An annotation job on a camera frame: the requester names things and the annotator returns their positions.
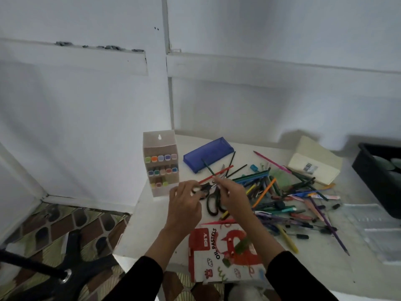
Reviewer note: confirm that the person's left hand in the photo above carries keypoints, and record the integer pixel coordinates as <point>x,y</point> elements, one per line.
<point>181,210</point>

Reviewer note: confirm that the person's right hand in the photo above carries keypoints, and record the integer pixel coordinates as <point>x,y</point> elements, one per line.
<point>236,200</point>

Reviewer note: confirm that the person's left thumb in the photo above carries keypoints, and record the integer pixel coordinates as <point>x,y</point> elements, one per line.
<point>196,197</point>

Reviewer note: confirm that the person's right fingers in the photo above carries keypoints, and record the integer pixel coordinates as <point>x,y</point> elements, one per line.
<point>225,187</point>

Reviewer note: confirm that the small black scissors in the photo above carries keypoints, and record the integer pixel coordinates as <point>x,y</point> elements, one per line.
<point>203,188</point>

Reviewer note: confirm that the thin dark green pencil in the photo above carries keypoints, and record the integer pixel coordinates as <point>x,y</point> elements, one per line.
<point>207,167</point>

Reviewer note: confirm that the person's right forearm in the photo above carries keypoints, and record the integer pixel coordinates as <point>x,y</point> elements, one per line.
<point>282,263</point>

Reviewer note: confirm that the person's left forearm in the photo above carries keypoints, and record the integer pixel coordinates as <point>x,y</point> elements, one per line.
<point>150,257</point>

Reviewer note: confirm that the red pencil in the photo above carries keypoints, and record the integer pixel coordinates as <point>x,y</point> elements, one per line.
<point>223,171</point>

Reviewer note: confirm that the blue pencil case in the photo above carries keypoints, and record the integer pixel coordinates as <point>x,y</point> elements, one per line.
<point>206,153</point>

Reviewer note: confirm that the set of coloured markers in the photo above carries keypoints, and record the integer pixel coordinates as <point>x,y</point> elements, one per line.
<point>161,170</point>

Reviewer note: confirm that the pink pencil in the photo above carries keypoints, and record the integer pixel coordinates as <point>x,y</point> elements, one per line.
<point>271,161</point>

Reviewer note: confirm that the pile of pens and pencils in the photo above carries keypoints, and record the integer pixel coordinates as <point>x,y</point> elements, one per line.
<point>282,197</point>

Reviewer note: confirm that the clear plastic marker box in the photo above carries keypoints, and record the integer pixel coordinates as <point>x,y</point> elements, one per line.
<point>159,144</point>

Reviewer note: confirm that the red and white pastel box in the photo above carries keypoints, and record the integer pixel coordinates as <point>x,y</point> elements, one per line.
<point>216,260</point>

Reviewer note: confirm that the yellow pen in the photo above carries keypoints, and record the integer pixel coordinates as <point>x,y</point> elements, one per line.
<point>288,239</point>

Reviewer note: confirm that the cream notebook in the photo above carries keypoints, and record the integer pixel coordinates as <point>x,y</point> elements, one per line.
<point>316,159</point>

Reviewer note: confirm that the white fluffy item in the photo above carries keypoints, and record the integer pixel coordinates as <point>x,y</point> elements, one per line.
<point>244,293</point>

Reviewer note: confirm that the purple pencil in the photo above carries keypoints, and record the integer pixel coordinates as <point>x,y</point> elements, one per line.
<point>329,225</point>

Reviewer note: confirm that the black chair base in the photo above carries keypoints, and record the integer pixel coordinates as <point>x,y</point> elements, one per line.
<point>72,263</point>

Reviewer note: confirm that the black plastic tray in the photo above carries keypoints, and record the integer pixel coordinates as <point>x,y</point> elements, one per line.
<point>376,184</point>

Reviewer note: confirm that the clear plastic tray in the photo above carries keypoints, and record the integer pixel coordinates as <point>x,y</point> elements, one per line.
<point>372,228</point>

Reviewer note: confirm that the green items in tray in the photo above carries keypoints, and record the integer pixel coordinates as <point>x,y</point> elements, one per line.
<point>387,162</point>

